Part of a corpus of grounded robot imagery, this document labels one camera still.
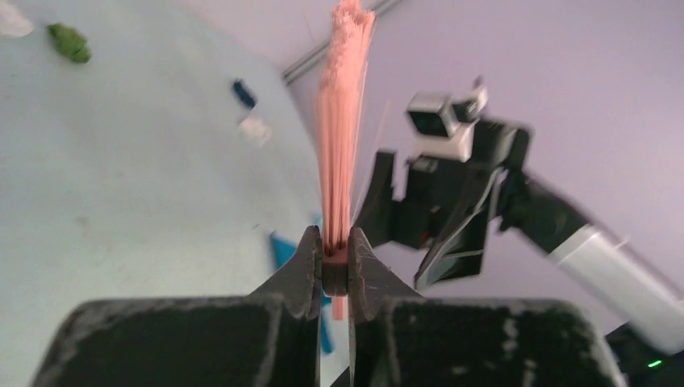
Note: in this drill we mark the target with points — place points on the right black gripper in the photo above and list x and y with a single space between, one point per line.
448 203

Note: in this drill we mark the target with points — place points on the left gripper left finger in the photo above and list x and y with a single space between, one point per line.
269 337

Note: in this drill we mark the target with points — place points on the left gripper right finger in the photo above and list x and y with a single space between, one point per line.
399 338

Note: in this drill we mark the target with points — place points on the blue plastic dustpan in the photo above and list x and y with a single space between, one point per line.
284 249

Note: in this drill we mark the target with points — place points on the pink hand brush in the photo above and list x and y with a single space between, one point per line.
339 104

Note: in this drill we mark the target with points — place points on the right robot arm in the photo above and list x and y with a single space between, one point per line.
649 345

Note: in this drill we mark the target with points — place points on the white paper scrap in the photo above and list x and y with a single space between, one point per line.
255 130
13 23

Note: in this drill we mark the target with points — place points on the dark blue paper scrap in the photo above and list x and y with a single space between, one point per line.
244 94

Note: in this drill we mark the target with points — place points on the green paper scrap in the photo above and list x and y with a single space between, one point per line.
69 43

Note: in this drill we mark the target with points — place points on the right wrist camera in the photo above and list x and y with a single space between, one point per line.
445 125

